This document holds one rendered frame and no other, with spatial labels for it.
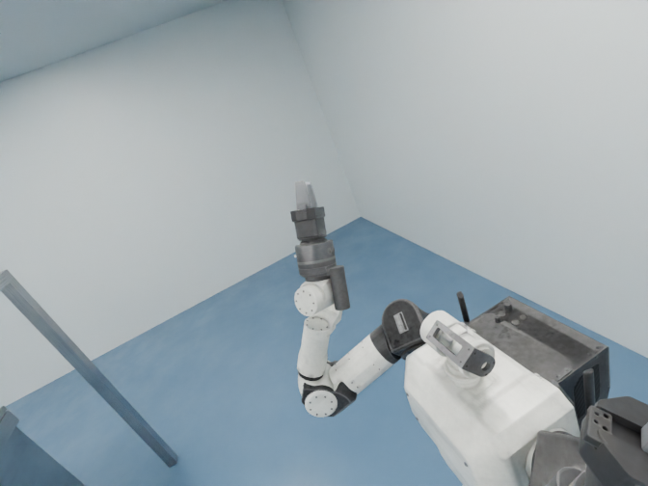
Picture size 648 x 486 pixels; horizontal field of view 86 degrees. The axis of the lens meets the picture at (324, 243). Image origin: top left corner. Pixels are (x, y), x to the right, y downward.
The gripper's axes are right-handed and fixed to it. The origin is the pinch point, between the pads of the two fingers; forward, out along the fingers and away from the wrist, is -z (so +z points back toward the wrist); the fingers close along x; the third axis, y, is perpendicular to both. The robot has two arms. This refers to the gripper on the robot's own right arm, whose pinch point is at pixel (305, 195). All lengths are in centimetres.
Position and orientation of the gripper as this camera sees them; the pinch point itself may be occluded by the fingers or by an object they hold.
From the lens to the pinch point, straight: 79.1
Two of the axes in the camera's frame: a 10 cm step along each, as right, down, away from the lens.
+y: -9.6, 1.4, 2.5
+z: 1.6, 9.8, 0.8
